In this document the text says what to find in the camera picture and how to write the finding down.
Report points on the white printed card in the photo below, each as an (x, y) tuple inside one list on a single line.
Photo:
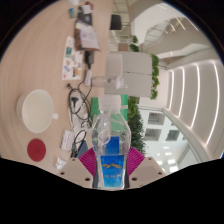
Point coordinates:
[(67, 140)]

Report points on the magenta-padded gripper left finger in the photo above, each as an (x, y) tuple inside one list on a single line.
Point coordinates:
[(76, 171)]

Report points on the clear plastic tumbler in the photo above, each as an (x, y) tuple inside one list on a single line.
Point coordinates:
[(100, 81)]

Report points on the clear blue-labelled water bottle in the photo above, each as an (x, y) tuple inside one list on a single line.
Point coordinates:
[(111, 160)]

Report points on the small white card box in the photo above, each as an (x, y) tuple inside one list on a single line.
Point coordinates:
[(60, 163)]

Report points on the open brown notebook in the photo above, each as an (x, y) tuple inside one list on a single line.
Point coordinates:
[(87, 38)]

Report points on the black power adapter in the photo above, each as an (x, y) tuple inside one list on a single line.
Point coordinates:
[(89, 59)]

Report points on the white ceramic mug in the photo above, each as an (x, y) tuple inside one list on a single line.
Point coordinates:
[(35, 110)]

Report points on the small teal item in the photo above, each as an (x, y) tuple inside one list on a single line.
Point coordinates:
[(72, 12)]

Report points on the white cabinet topped with plants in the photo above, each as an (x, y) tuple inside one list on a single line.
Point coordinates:
[(133, 75)]

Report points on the wooden planter with green plants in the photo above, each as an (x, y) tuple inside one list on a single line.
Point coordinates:
[(125, 45)]

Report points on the colourful sticker sheet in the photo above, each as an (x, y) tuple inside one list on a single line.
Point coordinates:
[(72, 58)]

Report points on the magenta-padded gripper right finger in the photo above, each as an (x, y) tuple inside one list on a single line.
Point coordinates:
[(147, 170)]

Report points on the flat round red coaster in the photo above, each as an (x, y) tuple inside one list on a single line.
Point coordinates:
[(36, 150)]

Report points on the black chair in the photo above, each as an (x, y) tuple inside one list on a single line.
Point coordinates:
[(115, 22)]

